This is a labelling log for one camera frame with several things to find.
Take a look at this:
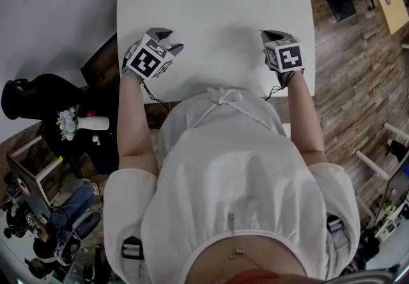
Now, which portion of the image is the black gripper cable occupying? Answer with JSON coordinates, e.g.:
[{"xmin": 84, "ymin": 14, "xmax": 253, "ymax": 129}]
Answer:
[
  {"xmin": 263, "ymin": 68, "xmax": 296, "ymax": 102},
  {"xmin": 139, "ymin": 75, "xmax": 173, "ymax": 113}
]

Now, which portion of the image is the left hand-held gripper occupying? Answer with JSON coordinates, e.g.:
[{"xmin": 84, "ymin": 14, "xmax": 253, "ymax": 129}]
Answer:
[{"xmin": 123, "ymin": 27, "xmax": 185, "ymax": 84}]

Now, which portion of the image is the thin gold necklace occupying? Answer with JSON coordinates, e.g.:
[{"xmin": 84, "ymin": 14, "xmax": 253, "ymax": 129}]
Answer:
[{"xmin": 220, "ymin": 234, "xmax": 266, "ymax": 272}]

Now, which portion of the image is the white short-sleeved shirt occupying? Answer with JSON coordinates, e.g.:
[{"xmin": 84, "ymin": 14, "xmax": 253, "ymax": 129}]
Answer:
[{"xmin": 103, "ymin": 86, "xmax": 362, "ymax": 284}]

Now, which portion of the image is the grey swivel chair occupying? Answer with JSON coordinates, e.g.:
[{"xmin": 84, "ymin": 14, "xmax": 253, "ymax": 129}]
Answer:
[{"xmin": 52, "ymin": 209, "xmax": 102, "ymax": 266}]

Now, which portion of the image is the white framed stool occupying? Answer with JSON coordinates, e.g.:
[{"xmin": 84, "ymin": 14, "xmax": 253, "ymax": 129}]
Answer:
[{"xmin": 355, "ymin": 122, "xmax": 409, "ymax": 181}]

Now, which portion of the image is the white vase with pale flowers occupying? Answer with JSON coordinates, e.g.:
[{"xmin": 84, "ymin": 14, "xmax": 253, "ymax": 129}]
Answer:
[{"xmin": 56, "ymin": 104, "xmax": 111, "ymax": 143}]

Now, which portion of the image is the dark cabinet with pale frame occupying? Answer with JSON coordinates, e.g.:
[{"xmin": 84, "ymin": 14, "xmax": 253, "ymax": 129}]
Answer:
[{"xmin": 5, "ymin": 134, "xmax": 65, "ymax": 213}]

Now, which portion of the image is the grey harness strap with buckle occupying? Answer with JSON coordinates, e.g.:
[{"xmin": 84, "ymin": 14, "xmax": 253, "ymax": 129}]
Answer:
[
  {"xmin": 120, "ymin": 235, "xmax": 146, "ymax": 284},
  {"xmin": 325, "ymin": 214, "xmax": 352, "ymax": 272}
]

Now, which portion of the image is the black office chair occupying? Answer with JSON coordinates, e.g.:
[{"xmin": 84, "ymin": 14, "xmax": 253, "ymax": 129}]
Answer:
[{"xmin": 1, "ymin": 73, "xmax": 89, "ymax": 121}]

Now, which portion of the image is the person's right forearm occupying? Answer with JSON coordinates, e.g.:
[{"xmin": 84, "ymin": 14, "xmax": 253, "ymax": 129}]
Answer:
[{"xmin": 286, "ymin": 72, "xmax": 328, "ymax": 169}]

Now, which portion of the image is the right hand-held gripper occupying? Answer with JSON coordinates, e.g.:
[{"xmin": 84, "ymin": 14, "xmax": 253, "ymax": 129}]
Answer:
[{"xmin": 260, "ymin": 29, "xmax": 306, "ymax": 89}]

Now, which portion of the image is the person's left forearm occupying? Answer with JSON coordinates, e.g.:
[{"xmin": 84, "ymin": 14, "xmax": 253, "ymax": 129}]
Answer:
[{"xmin": 116, "ymin": 75, "xmax": 160, "ymax": 178}]

